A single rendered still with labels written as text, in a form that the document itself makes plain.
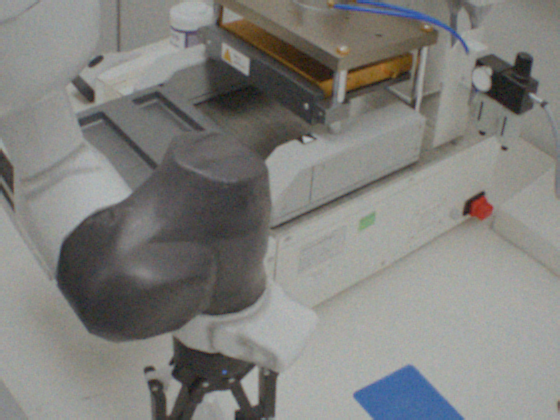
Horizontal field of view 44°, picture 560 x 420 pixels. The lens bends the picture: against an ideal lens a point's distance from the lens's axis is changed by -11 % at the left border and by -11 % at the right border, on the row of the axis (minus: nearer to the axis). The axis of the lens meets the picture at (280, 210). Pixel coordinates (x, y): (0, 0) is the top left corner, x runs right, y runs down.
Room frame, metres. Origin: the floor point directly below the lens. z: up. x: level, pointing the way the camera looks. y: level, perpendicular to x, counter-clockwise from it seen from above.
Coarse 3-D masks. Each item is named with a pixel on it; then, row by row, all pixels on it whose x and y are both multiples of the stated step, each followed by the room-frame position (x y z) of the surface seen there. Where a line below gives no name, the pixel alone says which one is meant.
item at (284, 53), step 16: (240, 32) 0.91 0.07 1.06; (256, 32) 0.92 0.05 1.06; (272, 48) 0.87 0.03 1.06; (288, 48) 0.88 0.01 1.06; (288, 64) 0.83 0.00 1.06; (304, 64) 0.83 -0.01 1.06; (320, 64) 0.84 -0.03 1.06; (368, 64) 0.85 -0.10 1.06; (384, 64) 0.86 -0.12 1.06; (400, 64) 0.88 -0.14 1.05; (320, 80) 0.79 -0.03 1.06; (352, 80) 0.82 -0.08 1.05; (368, 80) 0.84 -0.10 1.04; (384, 80) 0.87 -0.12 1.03; (400, 80) 0.89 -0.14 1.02; (352, 96) 0.83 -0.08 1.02
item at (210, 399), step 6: (174, 396) 0.53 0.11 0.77; (204, 396) 0.54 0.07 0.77; (210, 396) 0.54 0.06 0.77; (174, 402) 0.52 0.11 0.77; (204, 402) 0.53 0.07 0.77; (210, 402) 0.53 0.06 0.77; (216, 402) 0.53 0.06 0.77; (198, 408) 0.52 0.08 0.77; (204, 408) 0.52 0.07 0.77; (210, 408) 0.52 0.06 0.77; (216, 408) 0.52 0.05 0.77; (198, 414) 0.51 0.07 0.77; (204, 414) 0.51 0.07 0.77; (210, 414) 0.51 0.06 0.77; (216, 414) 0.51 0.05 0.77; (222, 414) 0.51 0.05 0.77
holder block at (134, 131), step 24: (144, 96) 0.84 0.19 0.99; (168, 96) 0.84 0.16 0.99; (96, 120) 0.79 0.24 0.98; (120, 120) 0.77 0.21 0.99; (144, 120) 0.78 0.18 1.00; (168, 120) 0.80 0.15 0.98; (192, 120) 0.79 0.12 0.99; (96, 144) 0.74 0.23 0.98; (120, 144) 0.74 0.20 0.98; (144, 144) 0.73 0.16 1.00; (168, 144) 0.73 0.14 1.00; (120, 168) 0.70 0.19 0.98; (144, 168) 0.70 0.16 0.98
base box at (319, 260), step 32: (448, 160) 0.87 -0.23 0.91; (480, 160) 0.93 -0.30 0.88; (384, 192) 0.78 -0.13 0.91; (416, 192) 0.83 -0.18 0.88; (448, 192) 0.88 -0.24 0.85; (480, 192) 0.94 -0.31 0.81; (320, 224) 0.71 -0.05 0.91; (352, 224) 0.75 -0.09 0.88; (384, 224) 0.79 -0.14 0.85; (416, 224) 0.84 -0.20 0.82; (448, 224) 0.90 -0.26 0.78; (288, 256) 0.68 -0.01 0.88; (320, 256) 0.71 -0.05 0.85; (352, 256) 0.76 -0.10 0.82; (384, 256) 0.80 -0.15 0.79; (288, 288) 0.68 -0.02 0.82; (320, 288) 0.72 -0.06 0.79
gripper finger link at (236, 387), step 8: (232, 376) 0.44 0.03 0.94; (232, 384) 0.44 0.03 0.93; (240, 384) 0.45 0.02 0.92; (232, 392) 0.44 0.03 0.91; (240, 392) 0.45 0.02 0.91; (240, 400) 0.45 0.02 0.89; (248, 400) 0.45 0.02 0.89; (240, 408) 0.45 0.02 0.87; (248, 408) 0.45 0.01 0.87; (248, 416) 0.46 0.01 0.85
